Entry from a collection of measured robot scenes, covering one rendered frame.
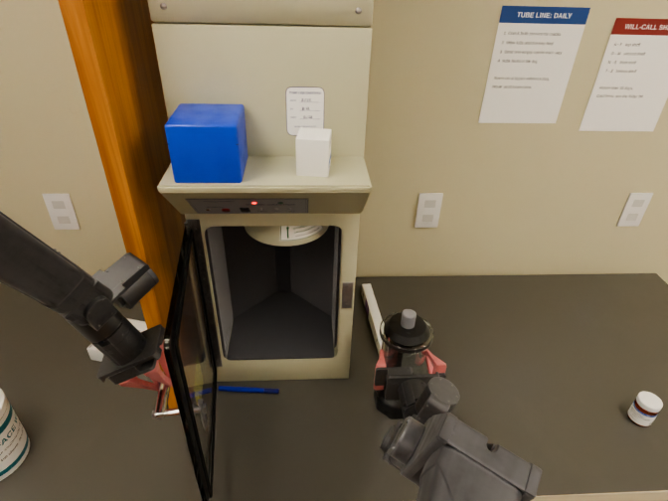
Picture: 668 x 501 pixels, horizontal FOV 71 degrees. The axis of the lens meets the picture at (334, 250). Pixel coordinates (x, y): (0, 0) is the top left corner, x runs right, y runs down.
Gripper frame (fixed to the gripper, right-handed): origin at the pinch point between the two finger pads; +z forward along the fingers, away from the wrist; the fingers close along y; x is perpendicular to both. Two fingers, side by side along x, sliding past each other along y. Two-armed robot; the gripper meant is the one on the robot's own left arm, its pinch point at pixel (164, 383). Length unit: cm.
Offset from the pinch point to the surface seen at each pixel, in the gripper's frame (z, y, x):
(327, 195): -14.7, -37.2, -9.5
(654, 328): 74, -102, -25
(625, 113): 24, -114, -55
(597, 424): 60, -70, 1
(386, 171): 14, -50, -61
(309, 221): -5.5, -31.1, -19.9
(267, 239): -3.7, -21.7, -22.9
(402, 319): 18.4, -39.6, -10.9
